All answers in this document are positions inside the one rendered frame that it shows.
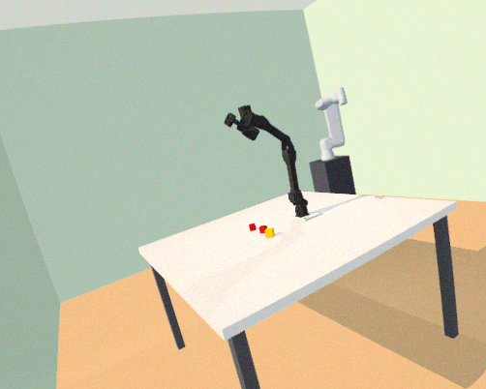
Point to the yellow cube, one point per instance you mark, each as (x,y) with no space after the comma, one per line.
(269,232)

